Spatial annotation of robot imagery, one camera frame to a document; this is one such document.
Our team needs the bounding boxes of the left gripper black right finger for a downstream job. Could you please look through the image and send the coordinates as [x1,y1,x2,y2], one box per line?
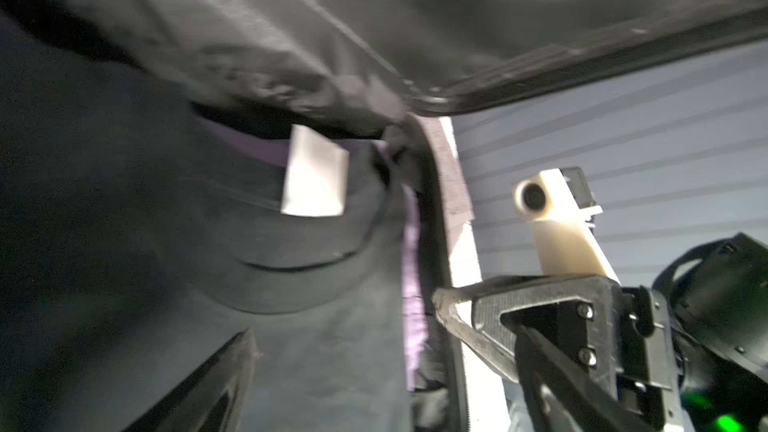
[515,328,651,431]

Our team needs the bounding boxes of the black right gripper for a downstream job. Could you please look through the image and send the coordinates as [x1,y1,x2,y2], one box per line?
[432,233,767,431]

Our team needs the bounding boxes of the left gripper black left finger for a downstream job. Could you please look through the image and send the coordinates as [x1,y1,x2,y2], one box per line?
[125,329,260,432]

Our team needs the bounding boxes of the black t-shirt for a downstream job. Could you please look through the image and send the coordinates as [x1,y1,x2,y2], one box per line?
[1,17,413,431]

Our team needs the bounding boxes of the purple jeans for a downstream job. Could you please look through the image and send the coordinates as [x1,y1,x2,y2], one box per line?
[199,118,428,391]

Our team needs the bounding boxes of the grey folded towel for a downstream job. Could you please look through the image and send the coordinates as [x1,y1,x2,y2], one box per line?
[416,116,474,250]

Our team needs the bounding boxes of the white hard-shell suitcase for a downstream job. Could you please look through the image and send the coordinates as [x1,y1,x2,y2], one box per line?
[1,0,767,431]

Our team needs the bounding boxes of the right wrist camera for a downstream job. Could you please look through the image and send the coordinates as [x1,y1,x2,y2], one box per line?
[512,167,619,282]

